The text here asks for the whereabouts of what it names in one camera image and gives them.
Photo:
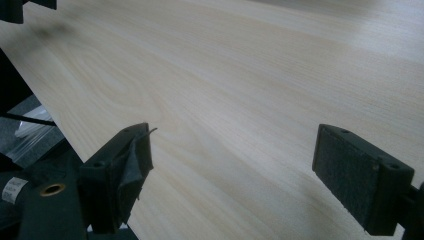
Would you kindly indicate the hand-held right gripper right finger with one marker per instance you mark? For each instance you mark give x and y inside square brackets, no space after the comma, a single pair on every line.
[346,173]

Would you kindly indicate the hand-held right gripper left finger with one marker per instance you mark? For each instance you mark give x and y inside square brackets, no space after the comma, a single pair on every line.
[100,193]

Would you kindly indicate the black cylinder with white label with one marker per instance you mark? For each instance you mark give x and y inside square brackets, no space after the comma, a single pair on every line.
[12,190]

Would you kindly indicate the clear plastic bag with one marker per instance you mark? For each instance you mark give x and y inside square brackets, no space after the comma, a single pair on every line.
[30,140]

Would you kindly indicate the black object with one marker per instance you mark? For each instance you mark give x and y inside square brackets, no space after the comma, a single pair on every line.
[11,10]

